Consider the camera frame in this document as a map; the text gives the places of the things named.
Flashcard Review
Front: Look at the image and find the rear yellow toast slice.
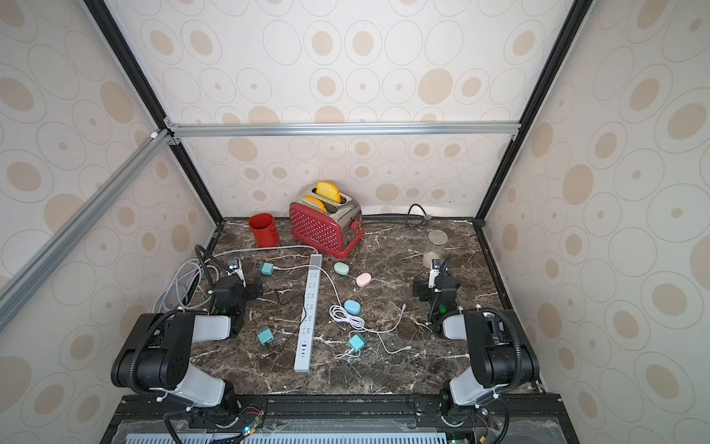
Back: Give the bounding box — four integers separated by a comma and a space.
315, 181, 342, 205

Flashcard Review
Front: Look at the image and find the red metal cup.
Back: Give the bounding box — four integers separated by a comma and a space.
248, 213, 280, 248

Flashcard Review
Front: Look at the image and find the front yellow toast slice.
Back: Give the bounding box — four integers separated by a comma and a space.
301, 195, 327, 213

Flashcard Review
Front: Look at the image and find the grey power strip cord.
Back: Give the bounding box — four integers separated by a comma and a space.
152, 244, 318, 315

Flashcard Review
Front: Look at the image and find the black usb cable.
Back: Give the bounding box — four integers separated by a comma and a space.
260, 287, 310, 356

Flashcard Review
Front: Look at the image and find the horizontal aluminium rail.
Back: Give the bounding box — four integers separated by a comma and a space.
170, 121, 521, 138

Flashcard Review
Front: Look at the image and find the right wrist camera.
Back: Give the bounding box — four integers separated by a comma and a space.
428, 259, 444, 289

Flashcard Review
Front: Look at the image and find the green earbud case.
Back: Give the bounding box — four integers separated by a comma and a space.
334, 262, 349, 277

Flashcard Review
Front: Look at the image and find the black toaster cord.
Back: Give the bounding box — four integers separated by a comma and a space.
362, 202, 433, 229

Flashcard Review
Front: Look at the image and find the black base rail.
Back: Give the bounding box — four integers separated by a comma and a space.
101, 394, 579, 443

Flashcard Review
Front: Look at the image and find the pink earbud case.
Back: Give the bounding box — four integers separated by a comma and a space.
355, 272, 373, 288

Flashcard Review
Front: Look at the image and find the white power strip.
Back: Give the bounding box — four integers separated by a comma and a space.
293, 255, 323, 374

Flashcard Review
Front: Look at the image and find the left aluminium rail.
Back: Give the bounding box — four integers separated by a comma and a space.
1, 129, 170, 329

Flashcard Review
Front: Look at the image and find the blue earbud case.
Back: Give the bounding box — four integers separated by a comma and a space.
343, 300, 362, 316

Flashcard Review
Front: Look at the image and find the white coiled usb cable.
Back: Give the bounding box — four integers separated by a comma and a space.
274, 263, 412, 359

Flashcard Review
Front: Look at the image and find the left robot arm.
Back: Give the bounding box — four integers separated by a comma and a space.
110, 275, 264, 416

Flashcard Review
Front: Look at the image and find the yellow toast slice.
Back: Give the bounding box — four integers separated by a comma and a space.
315, 181, 342, 205
301, 195, 327, 213

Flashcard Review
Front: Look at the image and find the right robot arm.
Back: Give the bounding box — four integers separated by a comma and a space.
412, 269, 540, 409

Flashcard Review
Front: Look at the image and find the teal charger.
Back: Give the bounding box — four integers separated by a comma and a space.
260, 263, 275, 276
256, 327, 275, 346
348, 333, 366, 353

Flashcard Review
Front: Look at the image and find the red toaster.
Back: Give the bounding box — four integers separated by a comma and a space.
290, 183, 365, 258

